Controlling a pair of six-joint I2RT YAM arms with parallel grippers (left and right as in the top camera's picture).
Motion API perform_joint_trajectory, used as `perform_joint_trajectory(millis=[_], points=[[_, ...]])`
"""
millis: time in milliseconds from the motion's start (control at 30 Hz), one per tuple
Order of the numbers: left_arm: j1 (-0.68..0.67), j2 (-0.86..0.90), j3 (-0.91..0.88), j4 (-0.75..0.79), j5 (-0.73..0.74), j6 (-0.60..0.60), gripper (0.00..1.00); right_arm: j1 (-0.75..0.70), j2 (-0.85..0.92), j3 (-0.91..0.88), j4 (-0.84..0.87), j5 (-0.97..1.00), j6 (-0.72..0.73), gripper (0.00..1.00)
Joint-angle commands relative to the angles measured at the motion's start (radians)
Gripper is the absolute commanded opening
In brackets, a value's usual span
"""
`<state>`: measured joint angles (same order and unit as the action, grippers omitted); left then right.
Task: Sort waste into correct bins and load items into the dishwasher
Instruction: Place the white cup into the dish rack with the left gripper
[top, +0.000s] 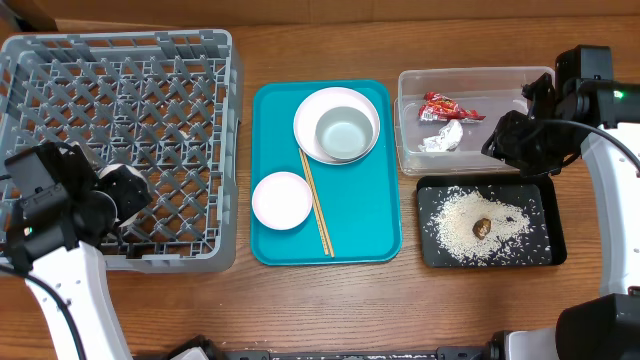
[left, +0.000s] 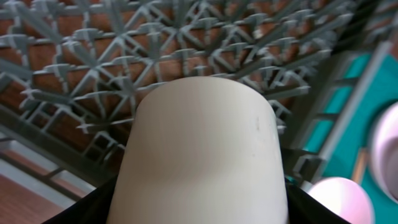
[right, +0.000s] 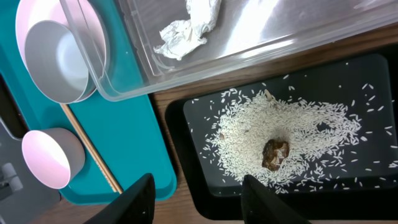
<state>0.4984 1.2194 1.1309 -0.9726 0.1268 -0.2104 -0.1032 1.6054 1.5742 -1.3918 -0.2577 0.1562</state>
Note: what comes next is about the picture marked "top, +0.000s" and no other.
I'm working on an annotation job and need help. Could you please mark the large white plate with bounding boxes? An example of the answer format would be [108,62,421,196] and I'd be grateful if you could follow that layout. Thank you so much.
[293,87,380,165]

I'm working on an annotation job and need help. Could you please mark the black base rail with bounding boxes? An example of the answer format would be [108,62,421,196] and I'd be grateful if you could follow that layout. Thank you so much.
[134,335,501,360]

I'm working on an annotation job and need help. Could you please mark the clear plastic container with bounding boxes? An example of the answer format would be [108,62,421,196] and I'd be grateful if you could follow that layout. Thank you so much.
[394,66,555,176]

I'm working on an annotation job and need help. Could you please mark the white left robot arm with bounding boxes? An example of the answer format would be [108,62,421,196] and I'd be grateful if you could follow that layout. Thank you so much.
[3,142,151,359]

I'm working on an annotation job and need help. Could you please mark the red snack wrapper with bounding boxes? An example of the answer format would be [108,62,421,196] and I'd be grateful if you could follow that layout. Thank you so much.
[418,92,485,123]

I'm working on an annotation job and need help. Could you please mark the white paper cup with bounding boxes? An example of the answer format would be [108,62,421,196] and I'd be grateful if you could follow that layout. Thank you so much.
[98,164,151,228]

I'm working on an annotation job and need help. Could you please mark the brown food scrap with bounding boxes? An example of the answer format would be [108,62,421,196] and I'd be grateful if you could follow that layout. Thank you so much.
[472,218,492,240]

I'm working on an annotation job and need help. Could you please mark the black plastic tray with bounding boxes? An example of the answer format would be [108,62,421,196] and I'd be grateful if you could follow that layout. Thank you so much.
[416,174,567,268]

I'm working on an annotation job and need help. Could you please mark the wooden chopstick left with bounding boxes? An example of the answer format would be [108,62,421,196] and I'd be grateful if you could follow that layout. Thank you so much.
[298,148,329,256]

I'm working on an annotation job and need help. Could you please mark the wooden chopstick right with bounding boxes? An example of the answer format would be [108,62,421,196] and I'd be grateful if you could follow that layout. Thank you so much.
[306,155,335,258]

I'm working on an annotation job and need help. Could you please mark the pink white small plate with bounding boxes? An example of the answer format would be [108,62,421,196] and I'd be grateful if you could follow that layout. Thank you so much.
[251,171,313,231]

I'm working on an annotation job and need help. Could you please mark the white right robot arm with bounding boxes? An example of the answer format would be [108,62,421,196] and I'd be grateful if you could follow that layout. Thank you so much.
[482,45,639,360]

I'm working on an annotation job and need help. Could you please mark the teal serving tray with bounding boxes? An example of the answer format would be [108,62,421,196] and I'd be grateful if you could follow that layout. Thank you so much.
[250,79,402,266]

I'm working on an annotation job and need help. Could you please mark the grey dishwasher rack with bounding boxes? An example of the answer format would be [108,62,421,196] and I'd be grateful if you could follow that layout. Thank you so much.
[1,29,243,273]

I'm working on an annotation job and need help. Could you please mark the wooden chopstick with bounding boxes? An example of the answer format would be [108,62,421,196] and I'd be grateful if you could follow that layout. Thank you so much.
[298,148,329,256]
[306,155,335,258]

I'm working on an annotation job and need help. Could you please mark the grey bowl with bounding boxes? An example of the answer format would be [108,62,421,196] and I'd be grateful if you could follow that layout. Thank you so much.
[315,107,375,162]

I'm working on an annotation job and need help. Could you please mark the white rice grains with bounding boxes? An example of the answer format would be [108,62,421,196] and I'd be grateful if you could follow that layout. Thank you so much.
[417,185,552,268]

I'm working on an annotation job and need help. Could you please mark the white tissue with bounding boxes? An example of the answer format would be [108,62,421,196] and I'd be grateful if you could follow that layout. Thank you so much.
[418,120,463,152]

